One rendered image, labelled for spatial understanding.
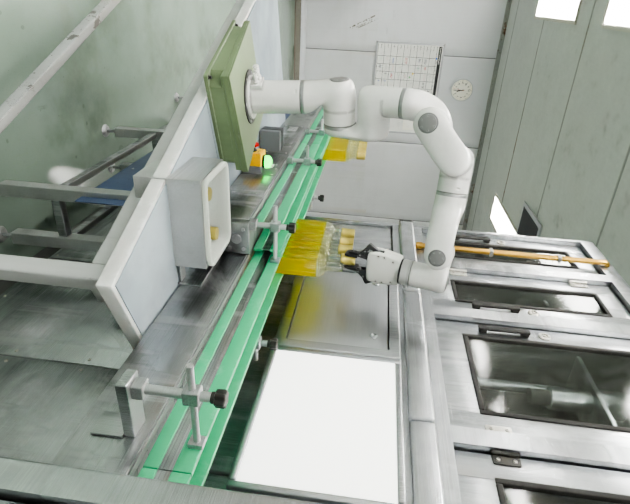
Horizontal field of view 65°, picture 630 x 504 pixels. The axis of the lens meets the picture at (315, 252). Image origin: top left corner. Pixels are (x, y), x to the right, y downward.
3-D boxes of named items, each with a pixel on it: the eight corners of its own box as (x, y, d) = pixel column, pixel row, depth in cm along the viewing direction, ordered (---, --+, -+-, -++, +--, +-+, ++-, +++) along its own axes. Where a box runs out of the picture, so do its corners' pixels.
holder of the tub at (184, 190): (177, 285, 121) (207, 288, 120) (165, 178, 108) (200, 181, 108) (200, 253, 136) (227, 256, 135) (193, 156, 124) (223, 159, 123)
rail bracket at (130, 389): (92, 442, 81) (225, 460, 79) (72, 362, 73) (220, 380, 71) (106, 420, 85) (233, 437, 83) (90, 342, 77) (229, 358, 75)
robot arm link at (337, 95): (302, 73, 147) (356, 73, 145) (304, 117, 154) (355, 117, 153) (298, 81, 139) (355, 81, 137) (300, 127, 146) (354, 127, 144)
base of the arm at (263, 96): (241, 78, 136) (296, 77, 135) (249, 57, 145) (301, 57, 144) (249, 126, 148) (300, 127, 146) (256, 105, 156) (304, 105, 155)
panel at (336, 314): (225, 495, 94) (404, 522, 91) (225, 485, 93) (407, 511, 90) (299, 268, 174) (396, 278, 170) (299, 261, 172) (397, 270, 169)
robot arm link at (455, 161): (412, 185, 144) (400, 186, 131) (425, 111, 140) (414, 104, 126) (469, 194, 138) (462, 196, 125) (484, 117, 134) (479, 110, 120)
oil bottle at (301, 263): (253, 271, 146) (325, 278, 144) (253, 254, 143) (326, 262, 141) (258, 262, 151) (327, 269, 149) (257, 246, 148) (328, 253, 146)
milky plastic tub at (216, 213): (176, 267, 118) (211, 270, 118) (167, 178, 108) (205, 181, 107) (200, 236, 134) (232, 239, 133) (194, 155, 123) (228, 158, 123)
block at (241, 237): (224, 253, 137) (249, 255, 136) (223, 222, 132) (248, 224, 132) (228, 247, 140) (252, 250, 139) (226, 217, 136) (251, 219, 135)
